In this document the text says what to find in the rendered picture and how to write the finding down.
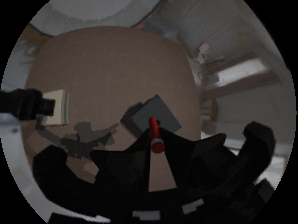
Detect red peg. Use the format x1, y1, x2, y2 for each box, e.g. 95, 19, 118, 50
149, 117, 165, 153

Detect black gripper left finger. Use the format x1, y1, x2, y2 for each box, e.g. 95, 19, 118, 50
89, 129, 152, 192

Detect dark grey square panel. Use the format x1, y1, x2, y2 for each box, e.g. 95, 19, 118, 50
130, 93, 182, 133

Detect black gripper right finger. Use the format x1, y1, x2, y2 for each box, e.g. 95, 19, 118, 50
158, 128, 226, 186

